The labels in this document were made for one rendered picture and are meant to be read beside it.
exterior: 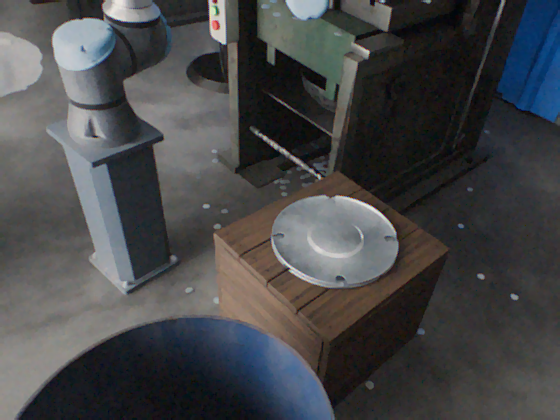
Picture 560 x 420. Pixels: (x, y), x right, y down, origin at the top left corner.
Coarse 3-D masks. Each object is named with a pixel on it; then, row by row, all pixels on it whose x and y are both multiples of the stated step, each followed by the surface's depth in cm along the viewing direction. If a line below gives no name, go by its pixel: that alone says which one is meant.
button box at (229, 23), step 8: (224, 0) 139; (232, 0) 140; (224, 8) 140; (232, 8) 142; (216, 16) 144; (224, 16) 142; (232, 16) 143; (224, 24) 143; (232, 24) 145; (216, 32) 148; (224, 32) 145; (232, 32) 146; (224, 40) 146; (232, 40) 148; (224, 72) 161
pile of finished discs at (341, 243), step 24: (288, 216) 115; (312, 216) 116; (336, 216) 117; (360, 216) 118; (288, 240) 110; (312, 240) 110; (336, 240) 111; (360, 240) 111; (384, 240) 113; (288, 264) 104; (312, 264) 105; (336, 264) 106; (360, 264) 107; (384, 264) 108; (336, 288) 102
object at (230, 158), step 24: (240, 0) 144; (240, 24) 148; (240, 48) 153; (264, 48) 161; (240, 72) 158; (264, 72) 166; (288, 72) 173; (240, 96) 164; (264, 96) 172; (240, 120) 170; (264, 120) 178; (288, 120) 189; (240, 144) 176; (264, 144) 185; (288, 144) 196; (240, 168) 183
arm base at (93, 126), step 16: (80, 112) 107; (96, 112) 107; (112, 112) 109; (128, 112) 113; (80, 128) 109; (96, 128) 109; (112, 128) 110; (128, 128) 113; (80, 144) 111; (96, 144) 110; (112, 144) 111
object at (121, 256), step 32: (64, 128) 115; (96, 160) 108; (128, 160) 116; (96, 192) 117; (128, 192) 121; (96, 224) 128; (128, 224) 126; (160, 224) 135; (96, 256) 144; (128, 256) 132; (160, 256) 142; (128, 288) 138
